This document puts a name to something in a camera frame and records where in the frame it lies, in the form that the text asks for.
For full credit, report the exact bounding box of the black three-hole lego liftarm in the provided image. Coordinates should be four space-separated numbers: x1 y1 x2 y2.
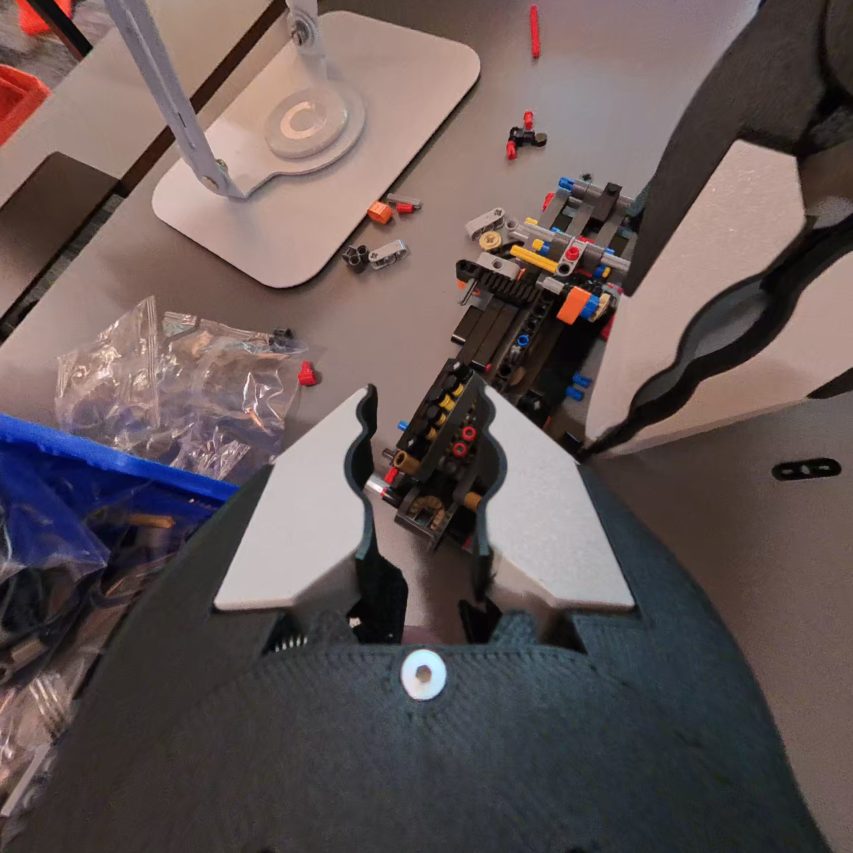
772 458 842 481

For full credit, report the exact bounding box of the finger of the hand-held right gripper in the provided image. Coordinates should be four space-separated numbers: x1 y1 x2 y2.
581 139 827 459
581 247 853 461

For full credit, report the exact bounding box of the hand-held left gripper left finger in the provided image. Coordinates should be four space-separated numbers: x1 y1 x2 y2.
213 383 409 644

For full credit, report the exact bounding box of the clear plastic bag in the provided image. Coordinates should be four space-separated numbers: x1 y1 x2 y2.
55 296 327 481

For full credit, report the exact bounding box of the blue plastic bin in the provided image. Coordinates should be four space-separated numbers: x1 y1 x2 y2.
0 412 241 824

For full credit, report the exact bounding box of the plastic bag of lego parts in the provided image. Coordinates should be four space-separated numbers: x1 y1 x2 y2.
0 466 221 821

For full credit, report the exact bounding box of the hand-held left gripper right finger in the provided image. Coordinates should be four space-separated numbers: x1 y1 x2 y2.
458 385 636 644

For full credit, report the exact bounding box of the white lamp base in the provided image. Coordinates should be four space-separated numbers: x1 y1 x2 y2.
152 10 482 289

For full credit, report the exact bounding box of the orange plastic bin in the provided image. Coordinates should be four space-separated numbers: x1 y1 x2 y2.
0 63 52 147

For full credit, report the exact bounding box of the lego car chassis assembly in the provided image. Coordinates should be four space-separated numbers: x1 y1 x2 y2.
365 173 646 553

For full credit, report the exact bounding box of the orange plastic object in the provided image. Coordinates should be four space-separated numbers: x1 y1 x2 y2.
13 0 74 36

